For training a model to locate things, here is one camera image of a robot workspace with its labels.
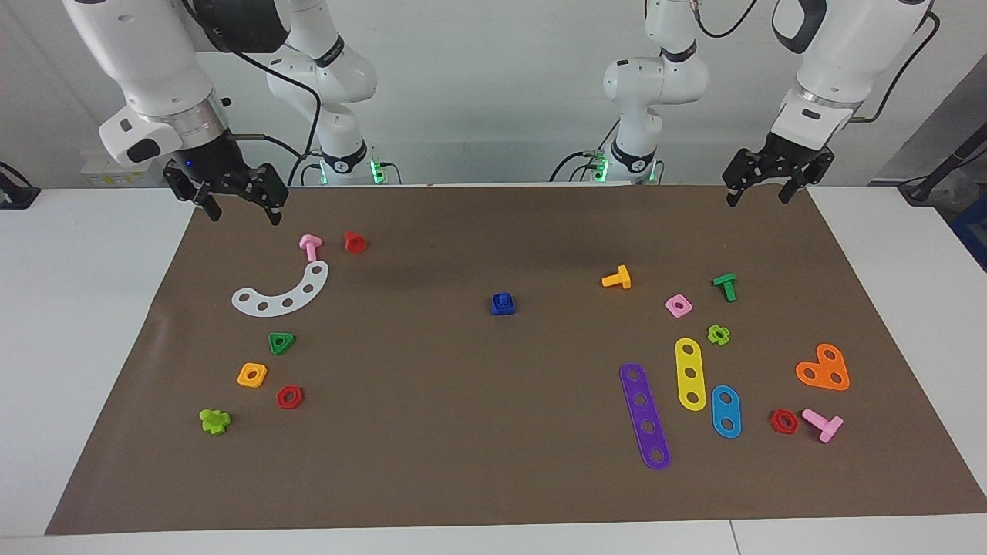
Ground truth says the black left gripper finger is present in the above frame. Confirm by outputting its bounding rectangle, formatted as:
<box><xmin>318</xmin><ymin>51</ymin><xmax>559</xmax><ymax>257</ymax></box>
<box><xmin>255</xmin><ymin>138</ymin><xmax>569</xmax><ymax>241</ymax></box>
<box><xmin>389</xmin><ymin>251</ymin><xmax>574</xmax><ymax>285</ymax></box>
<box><xmin>780</xmin><ymin>150</ymin><xmax>835</xmax><ymax>205</ymax></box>
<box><xmin>723</xmin><ymin>148</ymin><xmax>770</xmax><ymax>207</ymax></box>

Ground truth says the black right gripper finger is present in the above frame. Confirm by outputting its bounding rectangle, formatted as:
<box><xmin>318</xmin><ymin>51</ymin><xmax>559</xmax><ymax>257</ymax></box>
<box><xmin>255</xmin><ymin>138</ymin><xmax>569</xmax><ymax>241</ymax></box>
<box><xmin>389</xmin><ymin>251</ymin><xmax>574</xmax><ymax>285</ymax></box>
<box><xmin>248</xmin><ymin>163</ymin><xmax>290</xmax><ymax>227</ymax></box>
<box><xmin>163</xmin><ymin>163</ymin><xmax>223</xmax><ymax>223</ymax></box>

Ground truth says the white curved hole plate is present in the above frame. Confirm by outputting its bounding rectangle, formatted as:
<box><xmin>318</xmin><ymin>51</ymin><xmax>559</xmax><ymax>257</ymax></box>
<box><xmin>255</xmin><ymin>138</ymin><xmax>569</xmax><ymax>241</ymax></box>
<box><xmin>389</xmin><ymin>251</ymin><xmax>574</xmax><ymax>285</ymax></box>
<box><xmin>231</xmin><ymin>260</ymin><xmax>330</xmax><ymax>318</ymax></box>

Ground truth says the blue crate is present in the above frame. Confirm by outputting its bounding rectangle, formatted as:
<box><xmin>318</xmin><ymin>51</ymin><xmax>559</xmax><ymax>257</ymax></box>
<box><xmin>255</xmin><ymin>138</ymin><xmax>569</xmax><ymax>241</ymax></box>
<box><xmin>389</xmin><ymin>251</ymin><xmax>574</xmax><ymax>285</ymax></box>
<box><xmin>950</xmin><ymin>197</ymin><xmax>987</xmax><ymax>272</ymax></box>

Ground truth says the orange angled three-hole plate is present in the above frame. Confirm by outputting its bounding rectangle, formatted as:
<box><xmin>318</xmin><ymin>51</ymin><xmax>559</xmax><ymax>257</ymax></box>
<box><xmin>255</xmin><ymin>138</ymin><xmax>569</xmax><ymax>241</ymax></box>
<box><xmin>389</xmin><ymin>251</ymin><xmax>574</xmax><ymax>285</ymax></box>
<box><xmin>795</xmin><ymin>343</ymin><xmax>851</xmax><ymax>392</ymax></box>

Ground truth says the yellow three-hole plate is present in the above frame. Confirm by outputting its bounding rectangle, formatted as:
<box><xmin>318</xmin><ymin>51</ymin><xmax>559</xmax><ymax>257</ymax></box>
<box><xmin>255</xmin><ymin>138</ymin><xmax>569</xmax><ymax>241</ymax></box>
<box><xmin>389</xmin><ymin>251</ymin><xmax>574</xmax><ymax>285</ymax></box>
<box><xmin>675</xmin><ymin>338</ymin><xmax>707</xmax><ymax>412</ymax></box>

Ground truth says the blue two-hole plate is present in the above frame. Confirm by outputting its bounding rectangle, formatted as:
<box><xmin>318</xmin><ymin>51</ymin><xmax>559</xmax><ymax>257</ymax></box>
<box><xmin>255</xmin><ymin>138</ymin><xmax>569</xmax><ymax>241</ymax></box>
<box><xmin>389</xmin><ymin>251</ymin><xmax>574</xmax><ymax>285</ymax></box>
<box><xmin>711</xmin><ymin>385</ymin><xmax>743</xmax><ymax>439</ymax></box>

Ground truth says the purple four-hole plate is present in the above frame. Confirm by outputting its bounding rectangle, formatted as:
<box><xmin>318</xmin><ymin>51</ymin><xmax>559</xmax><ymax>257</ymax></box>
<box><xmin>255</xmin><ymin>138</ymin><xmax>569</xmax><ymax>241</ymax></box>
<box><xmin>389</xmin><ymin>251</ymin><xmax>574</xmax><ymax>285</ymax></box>
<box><xmin>619</xmin><ymin>363</ymin><xmax>672</xmax><ymax>470</ymax></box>

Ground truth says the brown table mat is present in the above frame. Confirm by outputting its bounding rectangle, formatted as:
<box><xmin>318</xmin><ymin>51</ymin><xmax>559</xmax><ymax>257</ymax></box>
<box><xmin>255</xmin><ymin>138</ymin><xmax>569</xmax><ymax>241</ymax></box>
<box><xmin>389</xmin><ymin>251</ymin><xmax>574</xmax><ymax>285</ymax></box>
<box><xmin>45</xmin><ymin>183</ymin><xmax>987</xmax><ymax>535</ymax></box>

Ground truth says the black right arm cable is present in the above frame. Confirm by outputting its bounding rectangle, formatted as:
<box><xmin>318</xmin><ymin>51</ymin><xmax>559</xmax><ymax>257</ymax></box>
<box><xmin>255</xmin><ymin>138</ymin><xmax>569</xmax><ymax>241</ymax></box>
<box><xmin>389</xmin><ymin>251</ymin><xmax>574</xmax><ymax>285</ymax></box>
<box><xmin>181</xmin><ymin>0</ymin><xmax>323</xmax><ymax>187</ymax></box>

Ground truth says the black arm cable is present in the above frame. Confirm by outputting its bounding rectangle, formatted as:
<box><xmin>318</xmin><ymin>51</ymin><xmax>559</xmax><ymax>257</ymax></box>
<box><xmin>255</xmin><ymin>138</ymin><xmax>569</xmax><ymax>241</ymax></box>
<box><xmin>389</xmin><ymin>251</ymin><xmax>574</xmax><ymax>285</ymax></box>
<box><xmin>181</xmin><ymin>0</ymin><xmax>323</xmax><ymax>187</ymax></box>
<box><xmin>852</xmin><ymin>12</ymin><xmax>942</xmax><ymax>124</ymax></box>

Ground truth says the black stand with cable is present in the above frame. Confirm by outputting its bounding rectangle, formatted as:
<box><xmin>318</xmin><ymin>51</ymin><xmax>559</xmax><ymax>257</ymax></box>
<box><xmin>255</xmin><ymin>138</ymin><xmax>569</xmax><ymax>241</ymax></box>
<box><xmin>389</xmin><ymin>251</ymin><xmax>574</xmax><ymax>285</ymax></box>
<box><xmin>898</xmin><ymin>123</ymin><xmax>987</xmax><ymax>205</ymax></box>

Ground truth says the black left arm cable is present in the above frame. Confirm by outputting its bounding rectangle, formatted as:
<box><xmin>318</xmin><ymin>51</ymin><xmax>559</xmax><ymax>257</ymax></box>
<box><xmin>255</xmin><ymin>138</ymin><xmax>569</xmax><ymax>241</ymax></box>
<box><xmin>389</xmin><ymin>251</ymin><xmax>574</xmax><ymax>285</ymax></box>
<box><xmin>852</xmin><ymin>12</ymin><xmax>942</xmax><ymax>124</ymax></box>

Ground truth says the black base cable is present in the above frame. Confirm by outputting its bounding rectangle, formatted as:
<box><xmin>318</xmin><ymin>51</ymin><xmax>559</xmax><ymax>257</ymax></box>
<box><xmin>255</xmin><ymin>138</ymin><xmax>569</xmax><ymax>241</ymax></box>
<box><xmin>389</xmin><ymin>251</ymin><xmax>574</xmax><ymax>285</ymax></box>
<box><xmin>549</xmin><ymin>127</ymin><xmax>618</xmax><ymax>183</ymax></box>

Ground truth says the black device with cable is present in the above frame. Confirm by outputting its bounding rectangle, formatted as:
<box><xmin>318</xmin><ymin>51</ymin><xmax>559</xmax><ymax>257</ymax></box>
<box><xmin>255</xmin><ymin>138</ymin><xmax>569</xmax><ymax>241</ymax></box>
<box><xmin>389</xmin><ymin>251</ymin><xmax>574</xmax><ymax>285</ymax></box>
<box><xmin>0</xmin><ymin>162</ymin><xmax>41</xmax><ymax>210</ymax></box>

